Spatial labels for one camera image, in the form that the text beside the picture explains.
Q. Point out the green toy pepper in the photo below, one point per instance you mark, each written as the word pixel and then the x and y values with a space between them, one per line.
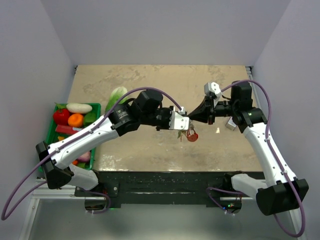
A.
pixel 89 118

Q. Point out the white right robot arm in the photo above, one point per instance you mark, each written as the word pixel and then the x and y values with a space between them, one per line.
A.
pixel 281 190

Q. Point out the red box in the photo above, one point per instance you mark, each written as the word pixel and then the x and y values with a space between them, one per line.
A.
pixel 66 129

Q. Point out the green plastic basket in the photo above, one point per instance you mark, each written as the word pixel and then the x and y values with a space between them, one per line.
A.
pixel 52 136

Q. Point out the yellow toy pepper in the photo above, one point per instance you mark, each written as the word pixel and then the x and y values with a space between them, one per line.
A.
pixel 60 138

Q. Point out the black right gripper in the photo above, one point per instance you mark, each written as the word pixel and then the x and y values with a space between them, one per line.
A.
pixel 203 113

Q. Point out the orange toy orange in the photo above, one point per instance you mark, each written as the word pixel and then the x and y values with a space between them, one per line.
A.
pixel 76 120

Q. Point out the key bunch with red carabiner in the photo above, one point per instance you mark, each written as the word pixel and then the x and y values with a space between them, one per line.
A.
pixel 190 134

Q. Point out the pink toy onion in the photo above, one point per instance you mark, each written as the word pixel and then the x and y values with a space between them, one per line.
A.
pixel 84 158

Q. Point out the white toy radish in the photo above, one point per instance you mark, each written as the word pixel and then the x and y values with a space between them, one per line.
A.
pixel 79 108

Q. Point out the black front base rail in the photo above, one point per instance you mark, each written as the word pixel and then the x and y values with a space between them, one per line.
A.
pixel 160 188

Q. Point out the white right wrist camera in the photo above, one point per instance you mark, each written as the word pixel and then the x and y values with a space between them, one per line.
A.
pixel 212 88

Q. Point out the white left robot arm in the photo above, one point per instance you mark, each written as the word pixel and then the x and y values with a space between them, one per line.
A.
pixel 56 159

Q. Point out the red toy tomato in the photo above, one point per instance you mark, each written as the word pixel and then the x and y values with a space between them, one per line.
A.
pixel 61 116

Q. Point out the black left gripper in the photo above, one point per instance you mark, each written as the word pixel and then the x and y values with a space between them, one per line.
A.
pixel 169 112

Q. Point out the green lettuce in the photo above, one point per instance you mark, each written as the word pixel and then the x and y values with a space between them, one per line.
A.
pixel 114 96

